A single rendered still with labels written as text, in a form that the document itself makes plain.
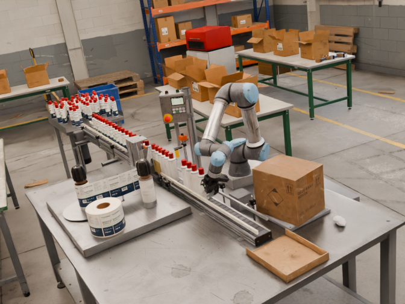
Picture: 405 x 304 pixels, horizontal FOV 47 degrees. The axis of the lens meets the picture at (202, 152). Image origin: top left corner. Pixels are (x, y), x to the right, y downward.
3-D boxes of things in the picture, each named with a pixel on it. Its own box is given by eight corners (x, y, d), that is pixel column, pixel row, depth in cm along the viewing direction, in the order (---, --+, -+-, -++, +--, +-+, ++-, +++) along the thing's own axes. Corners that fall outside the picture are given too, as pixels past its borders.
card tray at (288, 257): (246, 254, 230) (245, 247, 228) (285, 234, 242) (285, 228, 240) (287, 283, 205) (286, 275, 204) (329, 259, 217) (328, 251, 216)
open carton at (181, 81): (168, 93, 598) (163, 64, 584) (198, 85, 615) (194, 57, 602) (181, 98, 565) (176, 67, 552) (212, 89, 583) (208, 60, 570)
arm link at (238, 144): (234, 155, 312) (232, 136, 307) (252, 157, 305) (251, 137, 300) (226, 161, 302) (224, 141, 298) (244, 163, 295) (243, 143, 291)
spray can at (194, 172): (192, 195, 289) (187, 164, 281) (199, 192, 291) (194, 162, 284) (196, 198, 284) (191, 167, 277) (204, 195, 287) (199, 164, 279)
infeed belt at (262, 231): (129, 161, 370) (128, 157, 369) (138, 158, 374) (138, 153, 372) (257, 243, 235) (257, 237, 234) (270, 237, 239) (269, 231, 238)
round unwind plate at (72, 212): (57, 209, 296) (56, 208, 295) (102, 193, 310) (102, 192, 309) (71, 227, 271) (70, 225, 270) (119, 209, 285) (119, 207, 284)
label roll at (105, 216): (86, 227, 268) (81, 205, 263) (119, 215, 277) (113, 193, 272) (97, 241, 252) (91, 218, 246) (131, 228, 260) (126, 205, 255)
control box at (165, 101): (165, 119, 307) (160, 91, 300) (190, 117, 305) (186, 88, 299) (163, 124, 298) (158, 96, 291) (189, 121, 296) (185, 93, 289)
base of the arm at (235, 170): (223, 173, 309) (222, 159, 306) (241, 166, 317) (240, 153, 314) (237, 179, 297) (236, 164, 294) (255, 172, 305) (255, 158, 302)
